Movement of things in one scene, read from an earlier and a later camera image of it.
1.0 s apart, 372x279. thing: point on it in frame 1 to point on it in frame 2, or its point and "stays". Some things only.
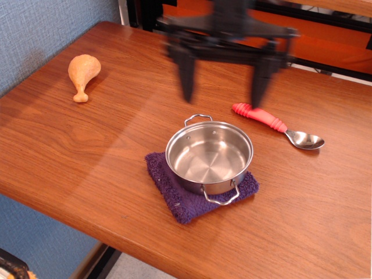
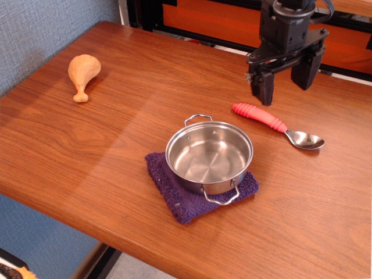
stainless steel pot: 210,156 stays
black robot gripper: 230,34 to 286,41
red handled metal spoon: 300,139 stays
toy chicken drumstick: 82,68 stays
